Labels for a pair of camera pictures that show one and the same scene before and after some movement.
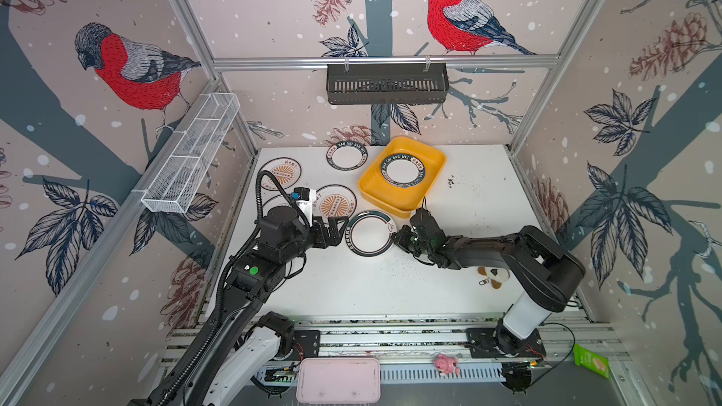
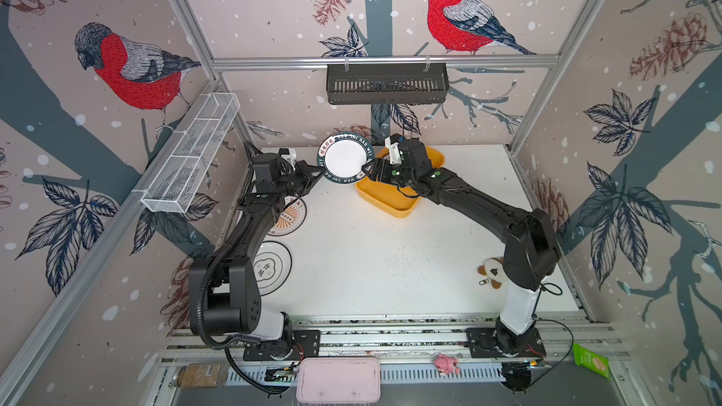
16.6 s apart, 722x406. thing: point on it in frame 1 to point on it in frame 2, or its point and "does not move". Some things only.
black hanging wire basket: [386, 84] does not move
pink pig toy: [446, 365] does not move
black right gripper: [400, 239] to [382, 163]
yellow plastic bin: [402, 175] does not move
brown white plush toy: [496, 275] does not move
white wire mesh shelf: [187, 152] does not move
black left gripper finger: [336, 236] to [312, 179]
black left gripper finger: [336, 225] to [309, 168]
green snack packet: [587, 359] does not move
